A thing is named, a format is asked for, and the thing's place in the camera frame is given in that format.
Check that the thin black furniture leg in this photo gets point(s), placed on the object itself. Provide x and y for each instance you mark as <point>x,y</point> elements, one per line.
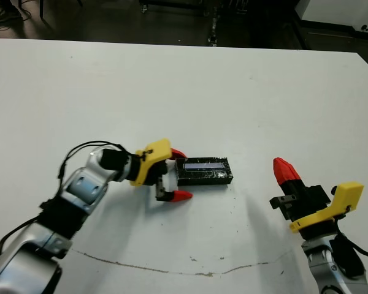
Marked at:
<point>41,9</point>

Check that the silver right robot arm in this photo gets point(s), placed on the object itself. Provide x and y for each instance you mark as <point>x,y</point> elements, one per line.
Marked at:
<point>319,266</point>

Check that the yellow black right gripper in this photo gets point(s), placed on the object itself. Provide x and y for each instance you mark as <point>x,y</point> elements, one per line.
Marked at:
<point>349,196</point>

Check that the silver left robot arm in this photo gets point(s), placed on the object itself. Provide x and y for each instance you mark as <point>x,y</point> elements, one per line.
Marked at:
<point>86,183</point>

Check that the black metal rack frame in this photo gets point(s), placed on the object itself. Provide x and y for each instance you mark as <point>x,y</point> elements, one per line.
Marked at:
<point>300,32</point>

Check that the glossy black box lid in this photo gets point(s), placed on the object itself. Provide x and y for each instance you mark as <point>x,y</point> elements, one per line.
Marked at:
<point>202,176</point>

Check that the white cabinet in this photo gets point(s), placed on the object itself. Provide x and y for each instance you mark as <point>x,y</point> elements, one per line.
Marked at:
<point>340,10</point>

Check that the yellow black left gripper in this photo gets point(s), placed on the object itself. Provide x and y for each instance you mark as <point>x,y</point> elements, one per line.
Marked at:
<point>154,153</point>

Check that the dark shoe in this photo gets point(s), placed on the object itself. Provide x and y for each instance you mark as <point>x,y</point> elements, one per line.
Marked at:
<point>6,17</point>

